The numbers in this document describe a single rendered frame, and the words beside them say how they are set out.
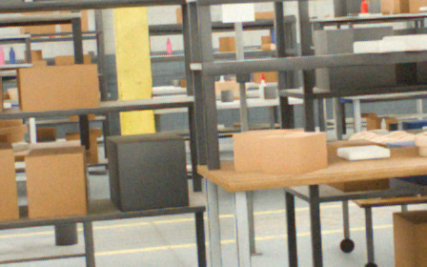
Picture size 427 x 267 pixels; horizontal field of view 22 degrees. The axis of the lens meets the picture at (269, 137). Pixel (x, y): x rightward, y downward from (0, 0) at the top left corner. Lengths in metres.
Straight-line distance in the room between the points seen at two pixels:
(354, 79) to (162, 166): 1.07
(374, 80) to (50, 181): 1.70
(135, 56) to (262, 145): 5.19
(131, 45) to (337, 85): 4.23
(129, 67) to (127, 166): 4.27
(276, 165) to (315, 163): 0.16
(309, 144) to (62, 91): 1.44
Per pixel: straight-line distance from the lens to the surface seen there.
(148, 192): 5.46
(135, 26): 9.66
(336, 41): 5.66
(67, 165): 5.48
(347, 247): 7.48
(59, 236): 6.70
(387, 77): 5.72
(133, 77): 9.66
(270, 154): 4.53
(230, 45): 12.01
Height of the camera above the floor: 1.44
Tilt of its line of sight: 5 degrees down
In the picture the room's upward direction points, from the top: 3 degrees counter-clockwise
